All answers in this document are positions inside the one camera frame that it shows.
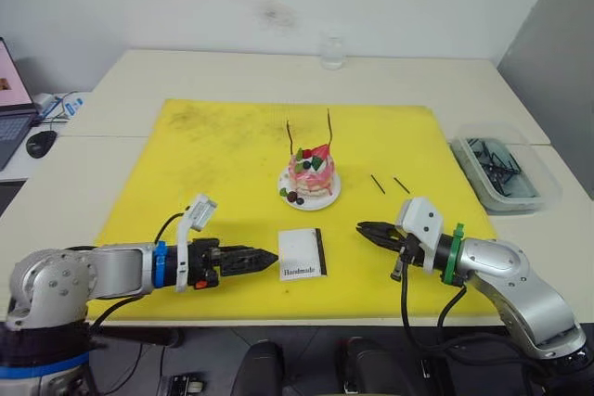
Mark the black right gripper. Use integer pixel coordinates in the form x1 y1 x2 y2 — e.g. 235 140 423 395
355 221 428 284

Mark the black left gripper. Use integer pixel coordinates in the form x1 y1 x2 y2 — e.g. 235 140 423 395
187 237 280 289

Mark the white handmade matchbox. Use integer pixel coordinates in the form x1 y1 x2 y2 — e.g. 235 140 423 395
277 226 330 284

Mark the pink layered toy cake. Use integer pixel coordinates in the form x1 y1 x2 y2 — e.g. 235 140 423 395
287 144 338 198

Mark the white round plate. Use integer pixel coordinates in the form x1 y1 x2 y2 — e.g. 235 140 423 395
277 168 342 212

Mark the yellow foam mat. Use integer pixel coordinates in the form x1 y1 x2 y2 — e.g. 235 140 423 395
94 98 498 323

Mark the dark rounded shape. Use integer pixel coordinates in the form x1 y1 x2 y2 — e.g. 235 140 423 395
242 339 285 396
335 335 421 396

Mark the clear plastic container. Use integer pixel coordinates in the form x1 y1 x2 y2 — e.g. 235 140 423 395
449 122 564 216

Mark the clear water glass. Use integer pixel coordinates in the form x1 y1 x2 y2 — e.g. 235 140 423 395
320 35 346 70

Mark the black computer mouse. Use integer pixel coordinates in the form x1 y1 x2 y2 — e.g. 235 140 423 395
25 130 58 160

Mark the grey laptop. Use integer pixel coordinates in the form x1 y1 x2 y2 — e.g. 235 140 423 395
0 36 39 172

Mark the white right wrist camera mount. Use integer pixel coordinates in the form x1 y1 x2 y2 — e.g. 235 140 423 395
394 197 446 275

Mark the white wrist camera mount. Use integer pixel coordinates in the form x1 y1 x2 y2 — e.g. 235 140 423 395
174 193 219 294
394 197 446 275

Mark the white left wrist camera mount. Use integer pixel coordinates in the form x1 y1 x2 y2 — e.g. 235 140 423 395
174 193 219 294

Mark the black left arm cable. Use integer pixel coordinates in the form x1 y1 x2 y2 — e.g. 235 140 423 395
85 211 187 338

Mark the white charger with cable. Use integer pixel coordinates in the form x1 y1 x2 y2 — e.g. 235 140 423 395
31 91 90 126

